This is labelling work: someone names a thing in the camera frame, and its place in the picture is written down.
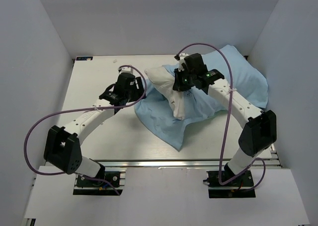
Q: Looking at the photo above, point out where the white pillow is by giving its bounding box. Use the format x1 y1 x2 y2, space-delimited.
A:
145 66 185 120

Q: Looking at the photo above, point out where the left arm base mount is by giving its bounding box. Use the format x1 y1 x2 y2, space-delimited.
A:
73 168 126 196

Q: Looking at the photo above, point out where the aluminium front table rail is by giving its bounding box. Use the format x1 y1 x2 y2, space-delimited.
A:
99 159 281 168

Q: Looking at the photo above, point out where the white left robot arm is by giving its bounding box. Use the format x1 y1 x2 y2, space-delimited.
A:
44 72 145 186

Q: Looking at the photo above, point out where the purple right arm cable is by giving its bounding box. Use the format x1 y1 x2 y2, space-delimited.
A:
173 42 266 192

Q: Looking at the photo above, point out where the blue green satin pillowcase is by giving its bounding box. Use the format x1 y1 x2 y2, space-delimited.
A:
134 45 268 151

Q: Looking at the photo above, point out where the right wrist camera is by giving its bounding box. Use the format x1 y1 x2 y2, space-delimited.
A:
174 53 189 72

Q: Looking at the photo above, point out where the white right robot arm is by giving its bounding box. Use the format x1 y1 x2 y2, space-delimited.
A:
173 53 277 186

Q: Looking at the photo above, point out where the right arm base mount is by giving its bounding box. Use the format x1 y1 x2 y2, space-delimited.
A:
203 170 256 199

